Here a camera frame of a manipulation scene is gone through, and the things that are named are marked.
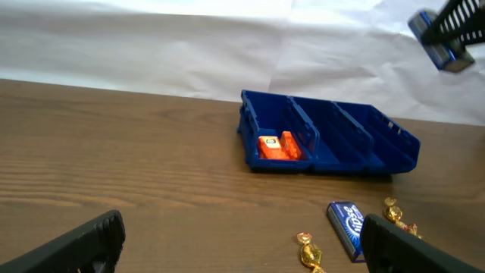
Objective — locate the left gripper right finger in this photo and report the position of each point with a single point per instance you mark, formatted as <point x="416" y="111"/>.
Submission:
<point x="398" y="254"/>

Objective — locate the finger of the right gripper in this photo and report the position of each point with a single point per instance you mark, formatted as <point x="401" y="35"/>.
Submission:
<point x="435" y="32"/>

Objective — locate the orange candy box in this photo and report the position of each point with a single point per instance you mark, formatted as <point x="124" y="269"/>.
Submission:
<point x="271" y="146"/>
<point x="292" y="146"/>

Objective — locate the blue candy pack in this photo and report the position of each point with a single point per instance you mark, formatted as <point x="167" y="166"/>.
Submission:
<point x="443" y="57"/>
<point x="346" y="227"/>

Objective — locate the blue tray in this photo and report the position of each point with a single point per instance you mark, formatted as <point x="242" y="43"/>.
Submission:
<point x="341" y="151"/>

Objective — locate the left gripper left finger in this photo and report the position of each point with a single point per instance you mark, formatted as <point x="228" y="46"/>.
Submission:
<point x="87" y="246"/>

